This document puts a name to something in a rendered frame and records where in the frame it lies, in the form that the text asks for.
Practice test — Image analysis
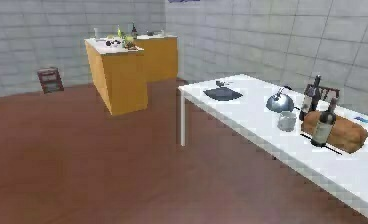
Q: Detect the small dark fork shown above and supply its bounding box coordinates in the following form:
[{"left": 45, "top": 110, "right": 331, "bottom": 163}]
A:
[{"left": 215, "top": 80, "right": 234, "bottom": 89}]

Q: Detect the orange kitchen island counter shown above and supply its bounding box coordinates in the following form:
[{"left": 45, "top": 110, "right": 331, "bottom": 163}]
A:
[{"left": 84, "top": 37, "right": 149, "bottom": 117}]

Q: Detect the white table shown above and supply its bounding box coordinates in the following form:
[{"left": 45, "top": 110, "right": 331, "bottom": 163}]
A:
[{"left": 177, "top": 73, "right": 368, "bottom": 224}]

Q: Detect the green lettuce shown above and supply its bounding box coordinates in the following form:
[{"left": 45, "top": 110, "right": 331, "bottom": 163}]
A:
[{"left": 123, "top": 34, "right": 136, "bottom": 48}]

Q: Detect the clear glass cup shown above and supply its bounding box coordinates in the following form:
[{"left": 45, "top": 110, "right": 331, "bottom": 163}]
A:
[{"left": 277, "top": 111, "right": 298, "bottom": 133}]

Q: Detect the dark wine bottle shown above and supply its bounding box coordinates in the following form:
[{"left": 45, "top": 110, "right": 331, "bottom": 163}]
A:
[
  {"left": 298, "top": 74, "right": 322, "bottom": 122},
  {"left": 310, "top": 97, "right": 339, "bottom": 148}
]

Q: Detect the black knife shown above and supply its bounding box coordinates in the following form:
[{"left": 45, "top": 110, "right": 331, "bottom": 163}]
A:
[{"left": 299, "top": 132, "right": 344, "bottom": 156}]

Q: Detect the dark wooden chair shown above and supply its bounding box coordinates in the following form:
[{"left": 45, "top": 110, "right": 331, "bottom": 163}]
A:
[{"left": 304, "top": 83, "right": 341, "bottom": 104}]

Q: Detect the brown bread loaf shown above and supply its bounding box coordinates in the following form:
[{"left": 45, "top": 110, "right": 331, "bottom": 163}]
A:
[{"left": 300, "top": 110, "right": 368, "bottom": 155}]

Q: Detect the orange wall counter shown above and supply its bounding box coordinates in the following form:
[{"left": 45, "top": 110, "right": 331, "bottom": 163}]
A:
[{"left": 135, "top": 34, "right": 179, "bottom": 84}]

